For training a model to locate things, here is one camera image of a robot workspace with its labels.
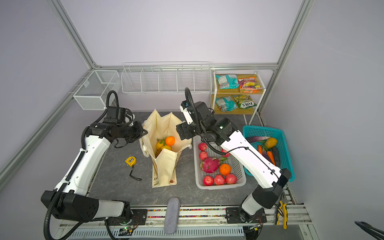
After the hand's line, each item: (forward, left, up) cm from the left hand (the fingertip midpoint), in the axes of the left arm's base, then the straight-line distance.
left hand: (148, 133), depth 75 cm
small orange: (+6, -8, -16) cm, 19 cm away
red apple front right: (-19, -42, -21) cm, 51 cm away
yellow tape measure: (-3, +16, -24) cm, 29 cm away
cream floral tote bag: (+5, -3, -20) cm, 21 cm away
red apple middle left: (-3, -29, -21) cm, 35 cm away
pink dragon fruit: (-12, -32, -18) cm, 38 cm away
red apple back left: (+3, -28, -22) cm, 36 cm away
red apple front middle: (-19, -36, -20) cm, 45 cm away
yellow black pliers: (-37, -67, -25) cm, 80 cm away
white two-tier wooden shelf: (+38, -58, -9) cm, 69 cm away
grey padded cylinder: (-34, -11, -22) cm, 42 cm away
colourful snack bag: (+23, -56, +9) cm, 61 cm away
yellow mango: (+2, -72, -20) cm, 75 cm away
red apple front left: (-19, -30, -21) cm, 41 cm away
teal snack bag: (+27, -46, -8) cm, 54 cm away
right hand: (-3, -19, +8) cm, 21 cm away
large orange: (-13, -40, -21) cm, 47 cm away
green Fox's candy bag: (+28, -59, -8) cm, 66 cm away
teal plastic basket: (-2, -77, -19) cm, 79 cm away
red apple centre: (-4, -43, -22) cm, 49 cm away
